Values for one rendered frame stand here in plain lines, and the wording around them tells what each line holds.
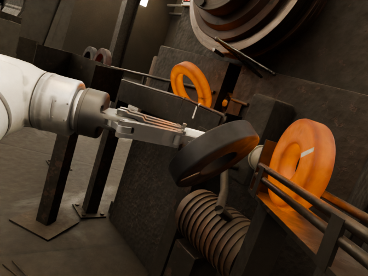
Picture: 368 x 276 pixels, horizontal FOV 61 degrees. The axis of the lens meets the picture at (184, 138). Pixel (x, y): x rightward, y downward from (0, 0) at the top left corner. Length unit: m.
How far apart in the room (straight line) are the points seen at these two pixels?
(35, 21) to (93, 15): 7.80
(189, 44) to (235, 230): 0.89
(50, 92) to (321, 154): 0.40
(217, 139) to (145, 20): 11.84
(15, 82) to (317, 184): 0.45
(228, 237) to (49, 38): 3.30
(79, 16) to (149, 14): 2.57
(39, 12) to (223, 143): 3.37
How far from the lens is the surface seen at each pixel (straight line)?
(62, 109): 0.48
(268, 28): 0.89
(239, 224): 0.69
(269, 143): 0.62
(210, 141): 0.44
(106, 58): 1.71
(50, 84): 0.49
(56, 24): 3.74
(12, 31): 3.15
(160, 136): 0.46
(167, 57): 1.36
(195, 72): 0.98
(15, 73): 0.50
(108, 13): 11.61
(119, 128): 0.44
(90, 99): 0.48
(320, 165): 0.49
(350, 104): 0.83
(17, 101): 0.48
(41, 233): 1.43
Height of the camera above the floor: 0.79
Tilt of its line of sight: 11 degrees down
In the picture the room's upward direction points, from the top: 19 degrees clockwise
